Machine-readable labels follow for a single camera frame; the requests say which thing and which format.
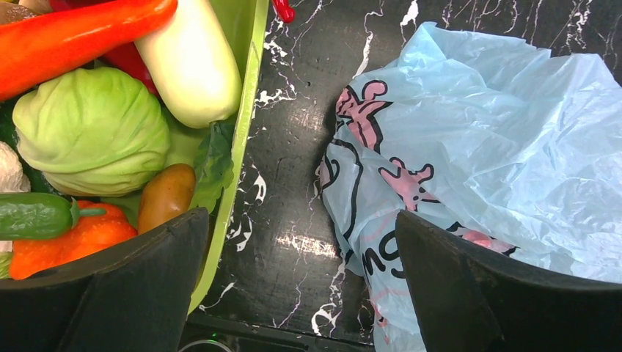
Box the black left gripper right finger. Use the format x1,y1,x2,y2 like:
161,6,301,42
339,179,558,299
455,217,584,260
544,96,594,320
395,211,621,351

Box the green cucumber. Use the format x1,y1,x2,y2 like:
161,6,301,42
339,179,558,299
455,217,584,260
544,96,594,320
1,192,106,241

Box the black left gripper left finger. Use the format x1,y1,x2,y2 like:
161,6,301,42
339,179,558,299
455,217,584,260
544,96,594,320
1,208,209,351

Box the green vegetable basket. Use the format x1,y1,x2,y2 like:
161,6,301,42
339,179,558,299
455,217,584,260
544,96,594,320
99,0,271,315

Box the red chili pepper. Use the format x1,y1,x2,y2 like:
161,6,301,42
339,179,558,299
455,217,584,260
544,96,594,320
271,0,296,23

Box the green lettuce leaf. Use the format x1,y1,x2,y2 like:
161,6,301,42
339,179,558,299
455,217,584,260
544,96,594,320
191,120,235,213

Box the orange carrot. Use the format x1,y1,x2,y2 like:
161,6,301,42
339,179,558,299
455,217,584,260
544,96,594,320
1,1,178,100

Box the brown potato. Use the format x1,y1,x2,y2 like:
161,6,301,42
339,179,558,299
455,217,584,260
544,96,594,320
137,163,197,235

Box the light blue plastic bag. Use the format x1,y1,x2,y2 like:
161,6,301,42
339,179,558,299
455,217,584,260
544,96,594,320
318,22,621,351

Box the white radish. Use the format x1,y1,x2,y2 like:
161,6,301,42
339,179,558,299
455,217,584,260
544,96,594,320
135,0,242,129

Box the orange bell pepper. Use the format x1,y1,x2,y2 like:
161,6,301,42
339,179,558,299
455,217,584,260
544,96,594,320
9,200,137,280

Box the green cabbage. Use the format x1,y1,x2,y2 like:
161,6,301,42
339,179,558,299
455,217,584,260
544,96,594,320
12,67,171,197

